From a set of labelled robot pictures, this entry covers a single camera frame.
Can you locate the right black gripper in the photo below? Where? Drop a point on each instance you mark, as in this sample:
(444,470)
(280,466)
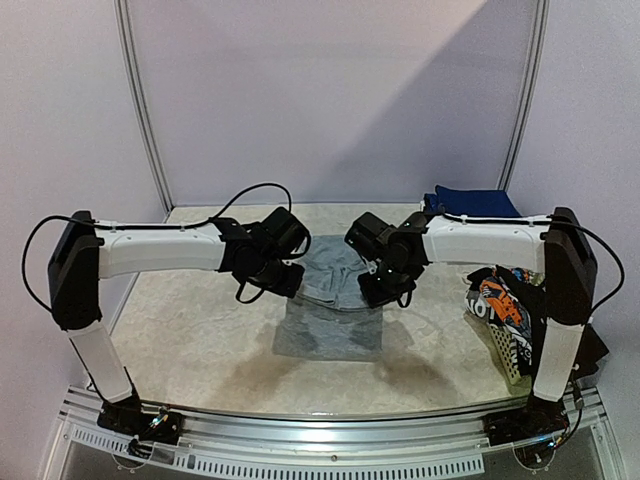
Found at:
(382,291)

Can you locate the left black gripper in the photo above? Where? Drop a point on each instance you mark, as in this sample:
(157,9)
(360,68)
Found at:
(289,288)

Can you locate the grey tank top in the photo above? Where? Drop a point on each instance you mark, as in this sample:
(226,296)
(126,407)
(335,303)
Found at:
(328,319)

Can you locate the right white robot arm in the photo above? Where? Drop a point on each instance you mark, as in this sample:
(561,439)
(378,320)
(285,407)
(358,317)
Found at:
(553,246)

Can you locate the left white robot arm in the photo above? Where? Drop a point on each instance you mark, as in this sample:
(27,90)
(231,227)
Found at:
(90,252)

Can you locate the white perforated laundry basket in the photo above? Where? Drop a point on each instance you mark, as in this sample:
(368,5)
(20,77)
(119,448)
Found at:
(507,355)

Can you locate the colourful graphic print garment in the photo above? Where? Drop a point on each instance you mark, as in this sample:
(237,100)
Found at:
(490,299)

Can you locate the folded blue garment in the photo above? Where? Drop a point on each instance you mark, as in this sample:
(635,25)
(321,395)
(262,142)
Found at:
(473,203)

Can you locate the black garment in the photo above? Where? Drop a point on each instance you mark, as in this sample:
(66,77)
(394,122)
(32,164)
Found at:
(533,300)

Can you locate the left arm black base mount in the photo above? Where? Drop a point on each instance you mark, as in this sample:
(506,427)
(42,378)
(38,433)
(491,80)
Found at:
(128,417)

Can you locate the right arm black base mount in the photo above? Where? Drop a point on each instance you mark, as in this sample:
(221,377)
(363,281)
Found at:
(537,420)

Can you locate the aluminium front rail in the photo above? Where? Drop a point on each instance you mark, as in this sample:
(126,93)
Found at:
(454,443)

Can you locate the left aluminium corner post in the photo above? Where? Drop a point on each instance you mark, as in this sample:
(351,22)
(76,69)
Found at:
(140,104)

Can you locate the aluminium corner post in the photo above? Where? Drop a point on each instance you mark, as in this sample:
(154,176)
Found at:
(529,79)
(140,104)

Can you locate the right aluminium corner post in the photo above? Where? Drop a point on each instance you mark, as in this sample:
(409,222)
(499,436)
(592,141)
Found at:
(529,79)

